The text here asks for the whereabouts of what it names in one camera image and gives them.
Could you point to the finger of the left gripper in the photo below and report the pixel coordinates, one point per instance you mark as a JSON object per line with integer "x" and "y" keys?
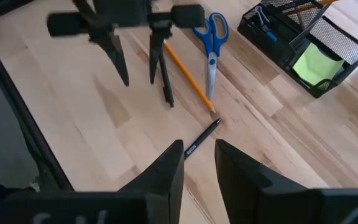
{"x": 113, "y": 53}
{"x": 155, "y": 53}

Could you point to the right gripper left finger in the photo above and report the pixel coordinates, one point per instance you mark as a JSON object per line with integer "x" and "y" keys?
{"x": 163, "y": 186}

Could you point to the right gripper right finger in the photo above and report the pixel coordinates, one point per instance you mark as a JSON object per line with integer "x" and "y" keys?
{"x": 244, "y": 193}

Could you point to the black pen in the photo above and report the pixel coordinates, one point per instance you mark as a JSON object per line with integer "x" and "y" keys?
{"x": 167, "y": 90}
{"x": 202, "y": 138}

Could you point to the orange pencil with eraser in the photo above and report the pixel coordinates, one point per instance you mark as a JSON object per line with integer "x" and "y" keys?
{"x": 191, "y": 79}

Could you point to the green sticky note pad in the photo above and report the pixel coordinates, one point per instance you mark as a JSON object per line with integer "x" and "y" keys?
{"x": 315, "y": 65}

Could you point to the black mesh desk organizer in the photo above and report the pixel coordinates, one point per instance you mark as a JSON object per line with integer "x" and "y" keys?
{"x": 337, "y": 40}

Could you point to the black aluminium table frame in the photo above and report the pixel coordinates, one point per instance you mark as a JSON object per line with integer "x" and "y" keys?
{"x": 42, "y": 161}

